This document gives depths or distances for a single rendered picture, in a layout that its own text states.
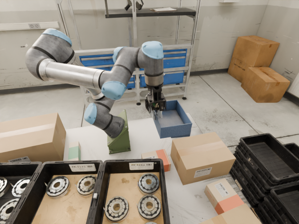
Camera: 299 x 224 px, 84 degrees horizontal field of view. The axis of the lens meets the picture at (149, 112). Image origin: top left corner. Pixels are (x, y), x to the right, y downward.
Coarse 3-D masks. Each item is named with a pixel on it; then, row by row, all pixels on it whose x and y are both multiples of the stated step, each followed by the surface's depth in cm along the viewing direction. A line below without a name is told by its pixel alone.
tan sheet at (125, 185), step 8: (112, 176) 88; (120, 176) 88; (128, 176) 88; (136, 176) 88; (112, 184) 84; (120, 184) 84; (128, 184) 84; (136, 184) 84; (112, 192) 81; (120, 192) 81; (128, 192) 81; (136, 192) 81; (160, 192) 81; (128, 200) 78; (136, 200) 78; (160, 200) 78; (136, 208) 75; (104, 216) 73; (128, 216) 73; (136, 216) 73; (160, 216) 73
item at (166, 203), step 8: (112, 160) 84; (120, 160) 84; (128, 160) 84; (136, 160) 84; (144, 160) 84; (152, 160) 84; (160, 160) 84; (104, 168) 80; (96, 200) 68; (96, 208) 66; (168, 208) 66; (168, 216) 64
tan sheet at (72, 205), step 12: (72, 180) 86; (72, 192) 81; (48, 204) 77; (60, 204) 77; (72, 204) 77; (84, 204) 77; (36, 216) 73; (48, 216) 73; (60, 216) 73; (72, 216) 73; (84, 216) 73
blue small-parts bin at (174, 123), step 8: (168, 104) 91; (176, 104) 93; (168, 112) 92; (176, 112) 93; (184, 112) 83; (160, 120) 87; (168, 120) 87; (176, 120) 87; (184, 120) 84; (160, 128) 74; (168, 128) 74; (176, 128) 76; (184, 128) 77; (160, 136) 77; (168, 136) 78
